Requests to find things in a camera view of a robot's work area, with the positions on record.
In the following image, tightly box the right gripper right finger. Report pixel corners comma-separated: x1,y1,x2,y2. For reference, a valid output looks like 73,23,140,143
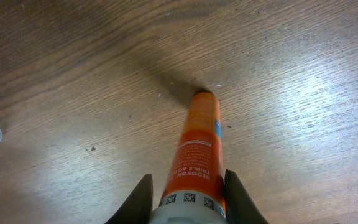
223,169,269,224

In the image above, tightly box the orange tube white cap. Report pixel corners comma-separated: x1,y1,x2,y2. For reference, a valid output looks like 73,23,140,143
149,91,226,223

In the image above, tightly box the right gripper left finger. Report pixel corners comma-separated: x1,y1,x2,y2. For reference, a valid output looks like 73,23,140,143
105,174,153,224

